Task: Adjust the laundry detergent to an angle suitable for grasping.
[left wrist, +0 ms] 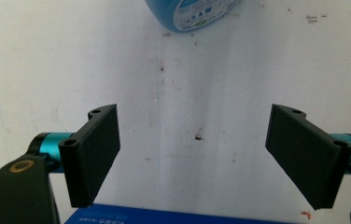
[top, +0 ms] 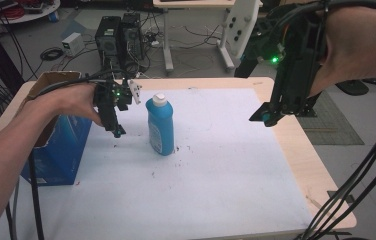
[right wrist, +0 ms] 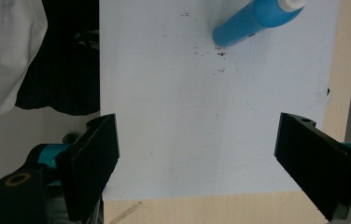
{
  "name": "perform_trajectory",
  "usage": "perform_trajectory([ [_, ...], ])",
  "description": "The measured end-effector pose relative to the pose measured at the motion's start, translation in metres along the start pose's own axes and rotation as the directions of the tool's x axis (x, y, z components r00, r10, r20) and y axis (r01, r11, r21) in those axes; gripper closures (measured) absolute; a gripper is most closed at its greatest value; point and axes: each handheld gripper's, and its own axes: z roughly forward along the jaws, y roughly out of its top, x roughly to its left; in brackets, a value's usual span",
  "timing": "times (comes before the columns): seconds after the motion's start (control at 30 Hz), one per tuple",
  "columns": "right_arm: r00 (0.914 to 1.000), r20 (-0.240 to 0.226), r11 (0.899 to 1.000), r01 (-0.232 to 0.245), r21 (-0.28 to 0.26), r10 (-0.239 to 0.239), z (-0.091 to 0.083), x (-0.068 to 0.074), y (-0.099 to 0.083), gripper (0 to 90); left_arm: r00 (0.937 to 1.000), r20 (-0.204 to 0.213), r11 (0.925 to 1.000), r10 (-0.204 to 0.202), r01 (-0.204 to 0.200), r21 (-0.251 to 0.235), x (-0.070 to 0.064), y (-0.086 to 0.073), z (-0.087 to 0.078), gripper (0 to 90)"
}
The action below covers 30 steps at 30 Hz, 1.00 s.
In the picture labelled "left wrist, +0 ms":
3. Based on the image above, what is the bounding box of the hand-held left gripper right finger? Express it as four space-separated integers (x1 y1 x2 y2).
264 104 351 211

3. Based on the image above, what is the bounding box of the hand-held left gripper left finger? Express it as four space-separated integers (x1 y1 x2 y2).
58 104 122 209

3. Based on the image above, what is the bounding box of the blue cardboard box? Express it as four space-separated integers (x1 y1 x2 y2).
63 203 291 224

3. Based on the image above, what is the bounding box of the blue bottle with white cap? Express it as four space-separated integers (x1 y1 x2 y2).
144 0 243 34

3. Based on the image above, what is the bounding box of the white foam mat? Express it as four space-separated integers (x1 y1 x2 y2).
0 0 351 224

